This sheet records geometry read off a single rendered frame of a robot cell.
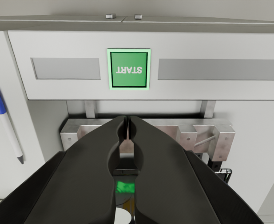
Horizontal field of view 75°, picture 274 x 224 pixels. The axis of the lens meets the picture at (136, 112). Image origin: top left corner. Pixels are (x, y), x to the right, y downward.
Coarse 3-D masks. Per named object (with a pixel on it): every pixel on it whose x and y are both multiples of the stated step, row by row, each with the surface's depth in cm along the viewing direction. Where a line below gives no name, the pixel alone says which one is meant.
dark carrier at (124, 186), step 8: (112, 176) 43; (120, 176) 43; (128, 176) 43; (136, 176) 43; (224, 176) 44; (120, 184) 45; (128, 184) 45; (120, 192) 46; (128, 192) 46; (120, 200) 48; (128, 200) 48; (128, 208) 49
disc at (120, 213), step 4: (116, 208) 49; (120, 208) 49; (116, 212) 50; (120, 212) 50; (124, 212) 50; (128, 212) 50; (116, 216) 51; (120, 216) 51; (124, 216) 51; (128, 216) 51; (116, 220) 52; (120, 220) 52; (124, 220) 52; (128, 220) 52
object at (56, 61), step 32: (32, 32) 22; (64, 32) 22; (96, 32) 22; (128, 32) 22; (160, 32) 22; (192, 32) 23; (224, 32) 23; (256, 32) 23; (32, 64) 24; (64, 64) 24; (96, 64) 25; (160, 64) 25; (192, 64) 25; (224, 64) 25; (256, 64) 25; (32, 96) 26; (64, 96) 26; (96, 96) 26; (128, 96) 27; (160, 96) 27; (192, 96) 27; (224, 96) 27; (256, 96) 27
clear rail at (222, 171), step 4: (220, 168) 44; (224, 168) 44; (228, 168) 44; (116, 172) 42; (120, 172) 42; (124, 172) 42; (128, 172) 42; (132, 172) 42; (136, 172) 42; (216, 172) 43; (220, 172) 43; (224, 172) 43; (228, 172) 43
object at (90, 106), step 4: (84, 100) 39; (88, 100) 39; (92, 100) 39; (88, 104) 39; (92, 104) 39; (96, 104) 42; (88, 108) 40; (92, 108) 40; (96, 108) 42; (88, 112) 40; (92, 112) 40; (96, 112) 42; (88, 116) 41; (92, 116) 41; (96, 116) 42
